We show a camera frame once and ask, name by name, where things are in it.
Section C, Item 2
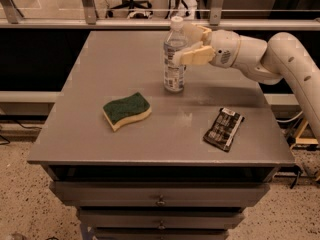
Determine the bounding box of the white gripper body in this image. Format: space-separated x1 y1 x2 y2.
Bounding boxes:
210 30 240 68

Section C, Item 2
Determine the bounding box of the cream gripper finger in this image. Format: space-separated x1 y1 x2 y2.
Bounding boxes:
183 23 212 47
172 46 215 65

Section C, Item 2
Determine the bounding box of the clear plastic water bottle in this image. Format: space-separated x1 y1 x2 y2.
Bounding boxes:
163 16 188 93

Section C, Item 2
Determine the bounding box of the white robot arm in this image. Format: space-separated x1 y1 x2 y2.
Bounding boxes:
173 23 320 141

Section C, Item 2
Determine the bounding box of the black snack packet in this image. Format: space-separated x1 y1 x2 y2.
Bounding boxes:
203 108 244 152

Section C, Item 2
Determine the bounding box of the green and yellow sponge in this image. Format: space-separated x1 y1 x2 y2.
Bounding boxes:
103 92 152 132

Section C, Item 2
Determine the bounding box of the grey drawer cabinet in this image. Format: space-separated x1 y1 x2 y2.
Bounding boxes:
29 31 294 240

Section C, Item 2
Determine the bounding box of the top drawer knob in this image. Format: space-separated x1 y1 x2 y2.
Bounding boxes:
155 195 166 207

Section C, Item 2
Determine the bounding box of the drawer knob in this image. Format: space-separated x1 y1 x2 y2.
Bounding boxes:
155 195 166 207
157 221 166 230

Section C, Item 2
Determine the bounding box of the grey metal railing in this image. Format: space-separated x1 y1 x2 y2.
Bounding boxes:
0 0 320 31

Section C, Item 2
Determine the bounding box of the yellow wooden frame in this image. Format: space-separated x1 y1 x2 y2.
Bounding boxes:
290 118 318 149

